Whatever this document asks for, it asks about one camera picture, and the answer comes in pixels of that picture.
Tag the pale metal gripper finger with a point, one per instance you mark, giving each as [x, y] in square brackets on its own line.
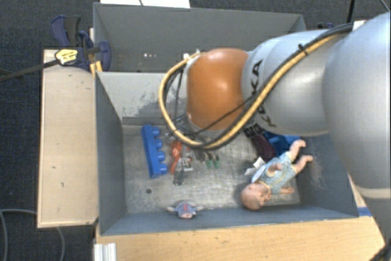
[182, 170]

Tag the orange toy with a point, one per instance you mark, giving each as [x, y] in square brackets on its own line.
[175, 156]

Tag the grey metal bin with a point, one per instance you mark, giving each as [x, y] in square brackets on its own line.
[214, 186]

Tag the blue studded toy block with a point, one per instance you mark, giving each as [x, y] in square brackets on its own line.
[152, 151]

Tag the small blue and red figure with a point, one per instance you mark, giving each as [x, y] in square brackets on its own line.
[185, 210]

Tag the dark purple object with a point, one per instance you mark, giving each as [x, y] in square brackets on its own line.
[264, 148]

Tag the baby doll in blue clothes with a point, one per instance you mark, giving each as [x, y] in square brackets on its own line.
[275, 175]

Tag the blue plastic toy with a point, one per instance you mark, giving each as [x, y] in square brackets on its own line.
[282, 143]

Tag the pale wood board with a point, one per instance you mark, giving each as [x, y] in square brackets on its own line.
[68, 143]

